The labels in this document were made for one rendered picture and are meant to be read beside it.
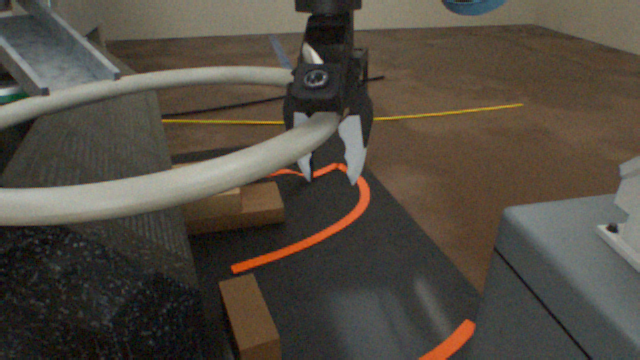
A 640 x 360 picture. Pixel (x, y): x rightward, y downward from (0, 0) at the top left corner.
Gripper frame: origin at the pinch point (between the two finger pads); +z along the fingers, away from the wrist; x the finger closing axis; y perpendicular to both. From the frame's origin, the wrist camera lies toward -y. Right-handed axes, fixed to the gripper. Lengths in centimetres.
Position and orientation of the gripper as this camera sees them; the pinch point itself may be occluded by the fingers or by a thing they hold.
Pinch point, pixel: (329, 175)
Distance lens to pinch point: 53.3
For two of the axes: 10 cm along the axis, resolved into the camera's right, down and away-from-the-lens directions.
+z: 0.4, 8.9, 4.5
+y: 2.4, -4.4, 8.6
